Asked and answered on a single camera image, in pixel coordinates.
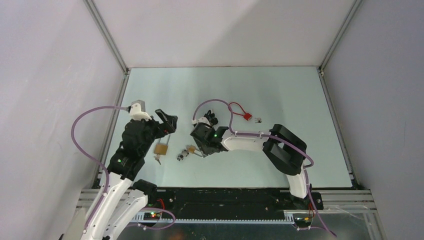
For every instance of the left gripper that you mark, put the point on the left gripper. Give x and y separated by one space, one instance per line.
168 126

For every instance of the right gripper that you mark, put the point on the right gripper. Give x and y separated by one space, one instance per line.
201 147

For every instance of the small brass padlock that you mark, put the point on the small brass padlock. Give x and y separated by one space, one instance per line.
194 150

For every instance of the black Kaijing padlock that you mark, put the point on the black Kaijing padlock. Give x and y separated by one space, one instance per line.
211 118

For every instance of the small padlock keys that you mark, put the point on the small padlock keys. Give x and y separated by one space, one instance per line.
184 153

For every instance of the red cable lock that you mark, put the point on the red cable lock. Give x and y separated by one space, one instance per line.
238 110

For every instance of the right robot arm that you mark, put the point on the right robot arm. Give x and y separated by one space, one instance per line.
284 149

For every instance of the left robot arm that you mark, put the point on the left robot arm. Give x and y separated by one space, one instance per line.
117 202

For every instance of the large brass padlock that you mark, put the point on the large brass padlock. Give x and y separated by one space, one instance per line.
162 145

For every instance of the large padlock keys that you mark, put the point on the large padlock keys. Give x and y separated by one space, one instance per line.
157 157

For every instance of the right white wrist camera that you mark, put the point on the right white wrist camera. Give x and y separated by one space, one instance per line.
203 120

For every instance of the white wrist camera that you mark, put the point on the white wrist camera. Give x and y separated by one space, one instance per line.
137 111
203 120

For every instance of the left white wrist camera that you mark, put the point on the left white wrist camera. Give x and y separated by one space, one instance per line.
137 111

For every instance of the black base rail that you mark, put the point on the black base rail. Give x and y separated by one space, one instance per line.
233 204

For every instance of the aluminium frame post left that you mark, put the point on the aluminium frame post left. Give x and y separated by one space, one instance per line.
106 34

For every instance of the aluminium frame post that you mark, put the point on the aluminium frame post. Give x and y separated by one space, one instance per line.
106 34
340 33

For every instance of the aluminium frame post right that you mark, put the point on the aluminium frame post right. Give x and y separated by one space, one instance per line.
340 33

